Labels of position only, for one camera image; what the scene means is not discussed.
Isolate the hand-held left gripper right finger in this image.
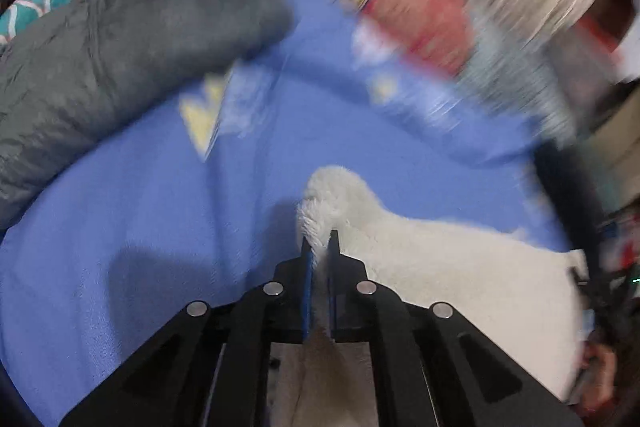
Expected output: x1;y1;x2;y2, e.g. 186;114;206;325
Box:
327;230;587;427

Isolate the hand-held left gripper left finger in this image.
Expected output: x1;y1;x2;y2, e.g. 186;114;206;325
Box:
60;238;315;427

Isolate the white patterned fleece garment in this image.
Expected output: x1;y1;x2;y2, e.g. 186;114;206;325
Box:
267;164;588;427

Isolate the person's right hand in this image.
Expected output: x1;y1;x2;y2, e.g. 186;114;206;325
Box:
577;341;621;413

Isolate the blue printed bed sheet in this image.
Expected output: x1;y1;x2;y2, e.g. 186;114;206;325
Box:
0;0;586;427

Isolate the red floral blanket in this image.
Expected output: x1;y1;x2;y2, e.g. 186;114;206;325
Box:
32;0;576;132

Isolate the teal patterned cloth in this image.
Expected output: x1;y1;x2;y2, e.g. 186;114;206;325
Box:
0;0;73;42

